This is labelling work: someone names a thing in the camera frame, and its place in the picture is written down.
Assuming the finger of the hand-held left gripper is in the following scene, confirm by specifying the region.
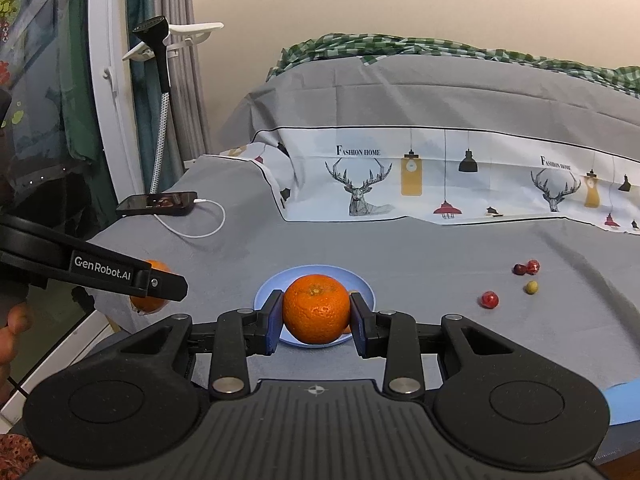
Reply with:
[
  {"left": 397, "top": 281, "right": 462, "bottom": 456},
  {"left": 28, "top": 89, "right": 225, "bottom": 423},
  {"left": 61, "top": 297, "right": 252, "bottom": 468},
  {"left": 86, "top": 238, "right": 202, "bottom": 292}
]
[{"left": 147, "top": 269, "right": 190, "bottom": 304}]

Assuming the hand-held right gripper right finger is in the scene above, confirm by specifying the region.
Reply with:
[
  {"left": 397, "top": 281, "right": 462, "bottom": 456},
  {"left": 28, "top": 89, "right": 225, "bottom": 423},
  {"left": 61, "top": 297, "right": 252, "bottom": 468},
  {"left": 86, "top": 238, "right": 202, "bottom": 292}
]
[{"left": 350, "top": 292, "right": 517, "bottom": 397}]

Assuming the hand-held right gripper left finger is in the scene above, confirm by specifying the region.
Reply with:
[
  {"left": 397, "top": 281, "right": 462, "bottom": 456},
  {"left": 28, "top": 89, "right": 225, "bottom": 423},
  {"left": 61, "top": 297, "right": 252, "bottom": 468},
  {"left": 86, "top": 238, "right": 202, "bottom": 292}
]
[{"left": 120, "top": 290, "right": 285, "bottom": 397}]

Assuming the orange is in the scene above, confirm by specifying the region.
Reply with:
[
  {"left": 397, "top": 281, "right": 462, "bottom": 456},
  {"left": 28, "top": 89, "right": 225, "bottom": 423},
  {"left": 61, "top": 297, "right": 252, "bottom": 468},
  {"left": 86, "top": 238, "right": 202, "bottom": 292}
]
[
  {"left": 129, "top": 259, "right": 173, "bottom": 314},
  {"left": 282, "top": 274, "right": 351, "bottom": 346}
]

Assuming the blue plate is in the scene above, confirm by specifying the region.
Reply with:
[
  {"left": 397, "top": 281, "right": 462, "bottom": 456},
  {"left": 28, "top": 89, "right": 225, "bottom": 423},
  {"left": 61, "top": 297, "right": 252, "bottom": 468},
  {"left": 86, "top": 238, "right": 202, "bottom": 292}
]
[
  {"left": 254, "top": 265, "right": 376, "bottom": 347},
  {"left": 602, "top": 382, "right": 640, "bottom": 427}
]

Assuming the person's left hand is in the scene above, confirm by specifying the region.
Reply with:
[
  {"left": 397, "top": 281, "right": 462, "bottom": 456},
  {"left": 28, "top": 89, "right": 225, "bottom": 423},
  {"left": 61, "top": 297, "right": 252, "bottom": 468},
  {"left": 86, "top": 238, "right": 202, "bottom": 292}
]
[{"left": 0, "top": 302, "right": 32, "bottom": 403}]

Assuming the black smartphone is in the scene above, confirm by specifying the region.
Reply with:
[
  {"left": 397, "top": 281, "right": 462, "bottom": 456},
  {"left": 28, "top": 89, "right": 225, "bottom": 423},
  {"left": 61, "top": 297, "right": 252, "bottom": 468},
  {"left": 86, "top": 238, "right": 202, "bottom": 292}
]
[{"left": 116, "top": 191, "right": 199, "bottom": 217}]

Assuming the red floral cloth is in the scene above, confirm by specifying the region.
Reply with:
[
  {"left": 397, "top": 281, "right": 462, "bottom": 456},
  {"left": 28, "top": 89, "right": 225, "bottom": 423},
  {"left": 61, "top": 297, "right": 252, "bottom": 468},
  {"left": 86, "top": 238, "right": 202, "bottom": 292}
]
[{"left": 0, "top": 432, "right": 40, "bottom": 480}]

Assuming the grey deer print duvet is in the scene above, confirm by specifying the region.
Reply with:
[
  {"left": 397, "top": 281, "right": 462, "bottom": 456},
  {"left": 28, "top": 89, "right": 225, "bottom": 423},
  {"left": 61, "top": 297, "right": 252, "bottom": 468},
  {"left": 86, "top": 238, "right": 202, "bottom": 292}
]
[{"left": 215, "top": 52, "right": 640, "bottom": 236}]

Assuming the white hanger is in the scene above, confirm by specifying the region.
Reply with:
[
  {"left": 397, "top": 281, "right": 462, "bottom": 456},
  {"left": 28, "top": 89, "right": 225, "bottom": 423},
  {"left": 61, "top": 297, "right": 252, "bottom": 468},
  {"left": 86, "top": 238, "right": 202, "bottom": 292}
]
[{"left": 122, "top": 22, "right": 224, "bottom": 62}]

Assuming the green checkered blanket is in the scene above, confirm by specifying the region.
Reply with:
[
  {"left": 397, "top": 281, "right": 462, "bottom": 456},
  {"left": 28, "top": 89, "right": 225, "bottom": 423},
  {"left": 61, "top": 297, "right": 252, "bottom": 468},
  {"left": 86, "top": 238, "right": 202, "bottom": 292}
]
[{"left": 265, "top": 34, "right": 640, "bottom": 98}]

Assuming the white charging cable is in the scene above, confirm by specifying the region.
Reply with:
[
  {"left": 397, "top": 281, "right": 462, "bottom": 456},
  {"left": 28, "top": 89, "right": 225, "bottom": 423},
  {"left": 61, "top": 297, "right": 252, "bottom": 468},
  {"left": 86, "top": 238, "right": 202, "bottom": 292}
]
[{"left": 154, "top": 199, "right": 227, "bottom": 239}]

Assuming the white door frame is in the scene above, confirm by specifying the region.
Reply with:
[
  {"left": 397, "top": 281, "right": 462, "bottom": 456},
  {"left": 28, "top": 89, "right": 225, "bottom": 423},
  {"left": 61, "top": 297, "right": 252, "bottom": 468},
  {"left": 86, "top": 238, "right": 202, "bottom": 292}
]
[{"left": 89, "top": 0, "right": 151, "bottom": 211}]

